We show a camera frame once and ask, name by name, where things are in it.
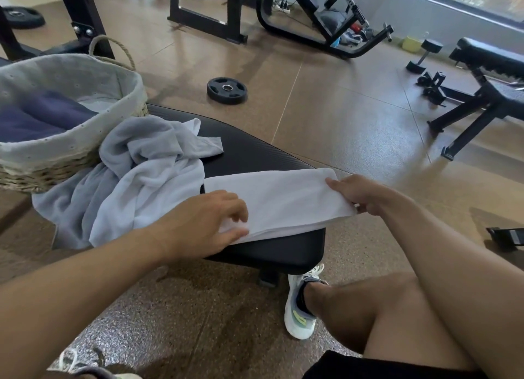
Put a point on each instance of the small red object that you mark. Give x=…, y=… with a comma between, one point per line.
x=356, y=27

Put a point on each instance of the black bench press frame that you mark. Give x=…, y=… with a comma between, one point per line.
x=233, y=6

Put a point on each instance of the white towel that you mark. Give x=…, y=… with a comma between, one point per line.
x=98, y=104
x=155, y=190
x=278, y=202

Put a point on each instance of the light grey towel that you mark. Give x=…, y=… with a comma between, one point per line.
x=135, y=137

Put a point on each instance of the black rubber weight plate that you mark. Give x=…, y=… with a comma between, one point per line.
x=216, y=97
x=34, y=20

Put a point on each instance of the person's right white shoe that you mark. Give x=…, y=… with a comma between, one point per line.
x=292, y=321

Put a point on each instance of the person's black shorts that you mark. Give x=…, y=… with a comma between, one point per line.
x=368, y=368

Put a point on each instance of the black metal floor bracket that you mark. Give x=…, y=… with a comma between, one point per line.
x=503, y=237

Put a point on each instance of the black gym accessory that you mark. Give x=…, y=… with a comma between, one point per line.
x=436, y=82
x=432, y=46

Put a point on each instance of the yellow green cushion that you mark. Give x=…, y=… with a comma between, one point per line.
x=411, y=44

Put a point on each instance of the person's left white shoe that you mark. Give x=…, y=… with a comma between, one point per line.
x=67, y=360

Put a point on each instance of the black steel squat rack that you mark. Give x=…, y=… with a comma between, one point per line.
x=77, y=6

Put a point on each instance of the person's white shoe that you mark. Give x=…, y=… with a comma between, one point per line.
x=292, y=321
x=67, y=360

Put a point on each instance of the woven basket with white liner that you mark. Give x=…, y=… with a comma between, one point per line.
x=61, y=76

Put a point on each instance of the person's right hand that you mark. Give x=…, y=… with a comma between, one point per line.
x=364, y=192

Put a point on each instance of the white power strip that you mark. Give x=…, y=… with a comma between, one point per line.
x=282, y=8

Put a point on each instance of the black padded weight bench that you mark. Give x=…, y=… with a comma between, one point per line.
x=245, y=145

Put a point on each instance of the black adjustable gym bench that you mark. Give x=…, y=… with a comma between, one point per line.
x=487, y=57

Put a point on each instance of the dark purple towel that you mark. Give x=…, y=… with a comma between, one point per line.
x=28, y=125
x=61, y=108

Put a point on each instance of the person's right forearm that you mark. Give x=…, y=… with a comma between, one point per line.
x=462, y=284

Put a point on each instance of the person's right leg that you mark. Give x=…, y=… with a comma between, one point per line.
x=368, y=309

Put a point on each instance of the person's left hand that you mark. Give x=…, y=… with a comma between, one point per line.
x=200, y=227

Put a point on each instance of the person's left forearm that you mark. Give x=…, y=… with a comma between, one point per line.
x=69, y=301

